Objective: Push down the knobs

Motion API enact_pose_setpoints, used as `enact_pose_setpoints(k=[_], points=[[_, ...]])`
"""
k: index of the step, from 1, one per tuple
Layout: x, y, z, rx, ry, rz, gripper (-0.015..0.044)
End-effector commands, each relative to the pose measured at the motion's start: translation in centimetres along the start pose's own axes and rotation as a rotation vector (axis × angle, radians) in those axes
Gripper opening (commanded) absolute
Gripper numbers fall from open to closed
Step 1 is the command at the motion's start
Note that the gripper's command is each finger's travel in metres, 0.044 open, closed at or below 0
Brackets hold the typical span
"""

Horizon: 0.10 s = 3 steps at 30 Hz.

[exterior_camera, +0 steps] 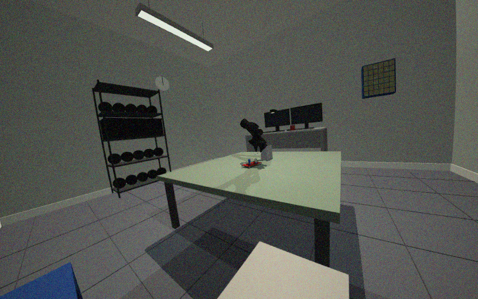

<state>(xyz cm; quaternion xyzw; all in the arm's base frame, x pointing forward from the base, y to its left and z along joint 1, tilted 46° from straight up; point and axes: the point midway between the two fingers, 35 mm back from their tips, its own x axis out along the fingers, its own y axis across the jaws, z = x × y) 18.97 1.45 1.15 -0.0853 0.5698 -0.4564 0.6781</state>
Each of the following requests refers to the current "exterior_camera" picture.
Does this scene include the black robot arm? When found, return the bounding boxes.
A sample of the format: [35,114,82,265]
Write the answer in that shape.
[240,118,267,149]

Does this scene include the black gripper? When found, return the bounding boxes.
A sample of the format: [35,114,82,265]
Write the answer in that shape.
[252,135,266,152]

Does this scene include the red circuit board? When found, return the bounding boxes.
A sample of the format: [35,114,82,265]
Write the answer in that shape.
[242,158,262,168]

